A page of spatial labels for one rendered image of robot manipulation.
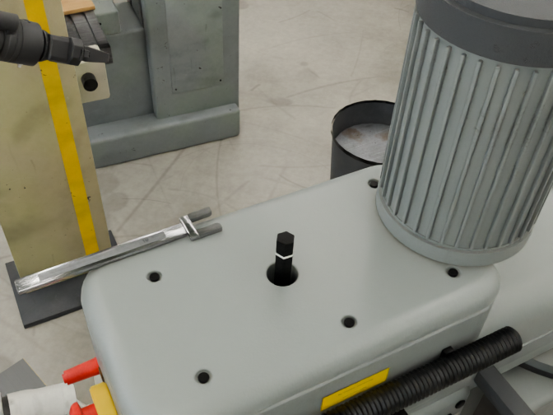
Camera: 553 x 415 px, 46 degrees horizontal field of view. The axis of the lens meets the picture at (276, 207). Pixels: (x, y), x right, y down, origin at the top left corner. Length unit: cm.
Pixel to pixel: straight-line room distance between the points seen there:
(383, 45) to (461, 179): 426
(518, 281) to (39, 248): 238
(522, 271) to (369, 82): 359
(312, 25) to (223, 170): 176
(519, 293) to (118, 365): 57
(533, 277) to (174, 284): 53
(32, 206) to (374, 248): 222
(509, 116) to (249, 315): 34
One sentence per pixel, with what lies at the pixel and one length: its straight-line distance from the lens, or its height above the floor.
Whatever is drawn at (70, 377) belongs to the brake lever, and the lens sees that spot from 93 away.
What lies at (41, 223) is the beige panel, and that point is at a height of 43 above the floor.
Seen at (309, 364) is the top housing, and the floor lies 189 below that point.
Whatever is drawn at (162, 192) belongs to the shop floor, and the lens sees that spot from 363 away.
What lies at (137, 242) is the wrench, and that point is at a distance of 80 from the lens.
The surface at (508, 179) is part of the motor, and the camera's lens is 73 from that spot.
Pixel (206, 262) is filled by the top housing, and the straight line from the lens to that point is 78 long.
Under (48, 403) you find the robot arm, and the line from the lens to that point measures 146.
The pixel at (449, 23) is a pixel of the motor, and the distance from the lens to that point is 65.
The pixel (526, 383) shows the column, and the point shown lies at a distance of 120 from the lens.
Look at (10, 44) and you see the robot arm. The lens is 139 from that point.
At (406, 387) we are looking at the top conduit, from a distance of 80.
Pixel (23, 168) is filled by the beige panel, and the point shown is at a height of 74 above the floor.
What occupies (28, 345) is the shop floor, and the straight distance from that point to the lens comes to 312.
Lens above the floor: 248
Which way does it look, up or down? 45 degrees down
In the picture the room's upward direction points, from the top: 3 degrees clockwise
